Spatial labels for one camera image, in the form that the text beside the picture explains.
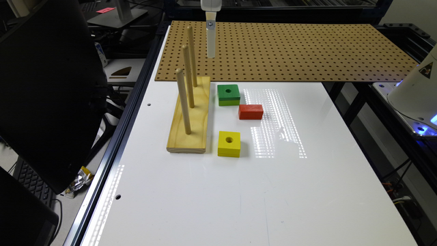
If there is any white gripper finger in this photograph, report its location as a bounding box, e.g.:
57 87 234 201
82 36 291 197
206 12 216 58

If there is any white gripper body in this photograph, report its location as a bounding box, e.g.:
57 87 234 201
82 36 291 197
201 0 222 12

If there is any green wooden block with hole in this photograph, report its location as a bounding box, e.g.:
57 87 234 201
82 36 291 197
217 84 240 106

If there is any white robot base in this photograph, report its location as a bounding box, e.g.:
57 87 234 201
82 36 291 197
373 48 436 138

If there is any red wooden block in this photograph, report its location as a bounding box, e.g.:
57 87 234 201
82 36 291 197
238 105 264 120

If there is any yellow wooden block with hole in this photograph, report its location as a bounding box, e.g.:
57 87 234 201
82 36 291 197
218 131 241 158

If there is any rear wooden peg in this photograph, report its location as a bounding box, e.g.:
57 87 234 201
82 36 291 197
186 26 197 87

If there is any wooden peg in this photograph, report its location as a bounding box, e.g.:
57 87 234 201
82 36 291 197
182 44 195 108
175 68 191 135
186 26 197 87

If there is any middle wooden peg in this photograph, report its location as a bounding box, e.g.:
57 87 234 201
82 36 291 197
182 44 195 108

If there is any brown pegboard sheet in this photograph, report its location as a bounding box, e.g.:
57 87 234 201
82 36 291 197
155 21 417 82

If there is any front wooden peg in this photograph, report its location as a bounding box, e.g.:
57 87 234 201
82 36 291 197
175 68 191 135

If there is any silver monitor stand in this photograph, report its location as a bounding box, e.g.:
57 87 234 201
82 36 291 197
87 0 147 29

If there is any pink sticky note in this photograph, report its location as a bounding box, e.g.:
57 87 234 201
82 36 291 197
96 7 115 14

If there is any wooden peg base board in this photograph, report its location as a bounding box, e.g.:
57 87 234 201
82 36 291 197
167 77 210 154

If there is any black monitor back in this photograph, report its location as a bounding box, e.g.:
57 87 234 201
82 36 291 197
1 0 107 193

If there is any crumpled foil wrapper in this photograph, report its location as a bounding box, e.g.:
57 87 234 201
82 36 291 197
62 166 94 199

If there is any black keyboard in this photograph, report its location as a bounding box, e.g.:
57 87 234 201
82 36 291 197
13 158 56 209

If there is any black aluminium table frame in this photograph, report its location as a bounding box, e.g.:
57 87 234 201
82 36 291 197
64 21 171 245

